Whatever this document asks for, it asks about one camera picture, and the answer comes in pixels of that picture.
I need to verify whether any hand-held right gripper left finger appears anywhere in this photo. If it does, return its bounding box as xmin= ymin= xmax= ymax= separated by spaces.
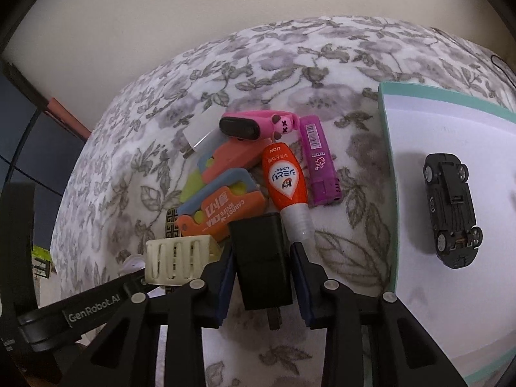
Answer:
xmin=86 ymin=245 xmax=237 ymax=387

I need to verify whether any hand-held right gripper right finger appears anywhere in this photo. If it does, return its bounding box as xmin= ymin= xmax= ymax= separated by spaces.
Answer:
xmin=289 ymin=242 xmax=468 ymax=387

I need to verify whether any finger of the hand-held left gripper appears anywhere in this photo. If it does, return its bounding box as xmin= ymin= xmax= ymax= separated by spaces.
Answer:
xmin=118 ymin=271 xmax=163 ymax=297

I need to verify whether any black power adapter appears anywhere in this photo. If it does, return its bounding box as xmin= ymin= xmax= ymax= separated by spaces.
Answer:
xmin=228 ymin=211 xmax=294 ymax=330

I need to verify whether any cream ribbed plastic block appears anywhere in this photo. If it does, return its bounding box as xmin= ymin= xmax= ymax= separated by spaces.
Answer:
xmin=145 ymin=234 xmax=221 ymax=289

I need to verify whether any gold patterned item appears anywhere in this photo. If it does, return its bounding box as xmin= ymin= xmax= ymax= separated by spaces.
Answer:
xmin=162 ymin=208 xmax=184 ymax=246

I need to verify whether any orange printed toy knife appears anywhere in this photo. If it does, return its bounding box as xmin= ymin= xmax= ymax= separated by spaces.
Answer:
xmin=175 ymin=169 xmax=267 ymax=239

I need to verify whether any white tray teal rim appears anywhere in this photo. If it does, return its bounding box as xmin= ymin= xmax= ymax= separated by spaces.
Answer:
xmin=378 ymin=82 xmax=516 ymax=386

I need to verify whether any green object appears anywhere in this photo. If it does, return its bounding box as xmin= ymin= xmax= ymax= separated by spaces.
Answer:
xmin=32 ymin=244 xmax=52 ymax=281

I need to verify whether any orange glue bottle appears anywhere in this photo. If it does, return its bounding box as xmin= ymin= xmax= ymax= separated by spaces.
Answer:
xmin=261 ymin=142 xmax=315 ymax=243

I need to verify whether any purple lighter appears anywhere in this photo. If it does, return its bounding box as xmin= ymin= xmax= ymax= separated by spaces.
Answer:
xmin=299 ymin=115 xmax=343 ymax=207

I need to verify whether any salmon toy knife green tip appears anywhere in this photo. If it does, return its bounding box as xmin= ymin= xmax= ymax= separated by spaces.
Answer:
xmin=179 ymin=137 xmax=275 ymax=204

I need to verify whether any pink smart band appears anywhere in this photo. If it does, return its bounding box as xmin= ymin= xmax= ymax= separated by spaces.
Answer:
xmin=220 ymin=110 xmax=301 ymax=144

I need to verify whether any black toy car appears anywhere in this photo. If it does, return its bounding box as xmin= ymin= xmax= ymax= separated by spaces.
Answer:
xmin=422 ymin=152 xmax=484 ymax=269

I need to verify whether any reddish brown board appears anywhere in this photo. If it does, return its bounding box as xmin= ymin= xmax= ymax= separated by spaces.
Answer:
xmin=45 ymin=97 xmax=92 ymax=140

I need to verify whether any dark cabinet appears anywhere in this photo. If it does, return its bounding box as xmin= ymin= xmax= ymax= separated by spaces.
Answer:
xmin=0 ymin=58 xmax=92 ymax=194

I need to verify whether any floral blanket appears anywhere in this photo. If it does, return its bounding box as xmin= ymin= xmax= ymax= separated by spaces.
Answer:
xmin=50 ymin=15 xmax=516 ymax=387

